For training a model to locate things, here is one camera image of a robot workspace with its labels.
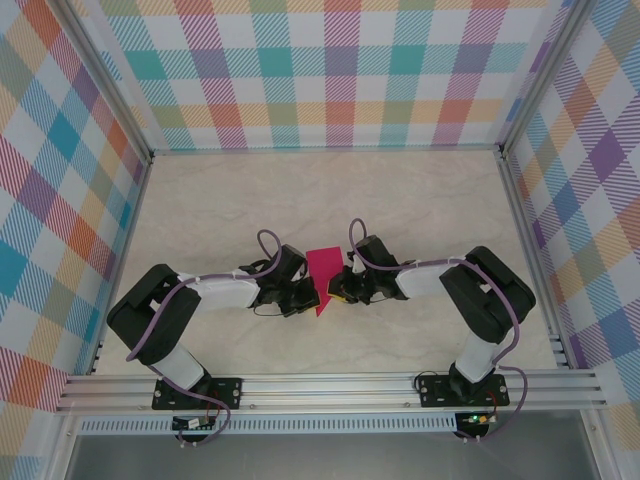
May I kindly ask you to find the pink square paper sheet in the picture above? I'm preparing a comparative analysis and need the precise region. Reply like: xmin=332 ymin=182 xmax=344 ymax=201
xmin=305 ymin=247 xmax=346 ymax=319

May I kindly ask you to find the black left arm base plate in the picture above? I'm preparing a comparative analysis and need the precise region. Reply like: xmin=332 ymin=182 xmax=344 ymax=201
xmin=152 ymin=377 xmax=244 ymax=411

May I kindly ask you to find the aluminium mounting rail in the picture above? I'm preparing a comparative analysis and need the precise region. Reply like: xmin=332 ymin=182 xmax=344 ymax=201
xmin=54 ymin=369 xmax=609 ymax=414

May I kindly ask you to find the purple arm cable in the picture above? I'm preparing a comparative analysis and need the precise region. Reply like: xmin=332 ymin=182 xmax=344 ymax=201
xmin=124 ymin=228 xmax=284 ymax=448
xmin=348 ymin=217 xmax=530 ymax=445

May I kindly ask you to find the slotted grey cable tray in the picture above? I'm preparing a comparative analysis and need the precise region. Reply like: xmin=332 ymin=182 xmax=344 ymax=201
xmin=79 ymin=417 xmax=459 ymax=435

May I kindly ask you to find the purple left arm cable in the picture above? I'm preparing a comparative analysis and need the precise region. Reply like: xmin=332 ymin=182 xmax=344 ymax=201
xmin=124 ymin=228 xmax=284 ymax=448

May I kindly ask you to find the aluminium frame post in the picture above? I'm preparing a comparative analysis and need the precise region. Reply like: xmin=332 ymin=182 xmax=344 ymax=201
xmin=498 ymin=0 xmax=586 ymax=157
xmin=58 ymin=0 xmax=155 ymax=162

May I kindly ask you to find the aluminium side rail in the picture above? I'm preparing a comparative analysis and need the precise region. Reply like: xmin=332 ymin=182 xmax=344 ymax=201
xmin=498 ymin=152 xmax=572 ymax=370
xmin=88 ymin=158 xmax=154 ymax=376

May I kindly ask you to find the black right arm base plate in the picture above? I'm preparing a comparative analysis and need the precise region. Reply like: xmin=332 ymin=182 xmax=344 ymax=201
xmin=418 ymin=374 xmax=511 ymax=409

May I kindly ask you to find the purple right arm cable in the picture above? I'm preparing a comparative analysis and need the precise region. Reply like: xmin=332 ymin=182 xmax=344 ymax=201
xmin=348 ymin=217 xmax=530 ymax=445

